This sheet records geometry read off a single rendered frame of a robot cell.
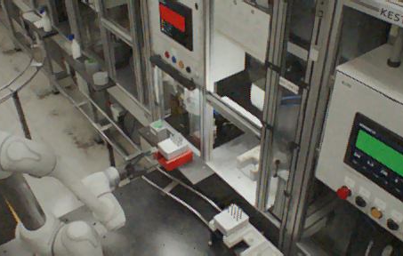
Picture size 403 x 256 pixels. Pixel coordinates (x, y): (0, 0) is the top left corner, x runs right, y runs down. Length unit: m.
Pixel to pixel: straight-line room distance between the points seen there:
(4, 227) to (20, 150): 1.93
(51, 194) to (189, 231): 1.56
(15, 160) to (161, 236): 0.97
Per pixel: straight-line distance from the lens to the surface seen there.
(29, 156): 1.59
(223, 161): 2.32
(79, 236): 2.02
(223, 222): 2.02
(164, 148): 2.25
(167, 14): 2.05
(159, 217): 2.38
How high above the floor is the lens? 2.48
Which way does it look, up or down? 38 degrees down
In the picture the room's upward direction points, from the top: straight up
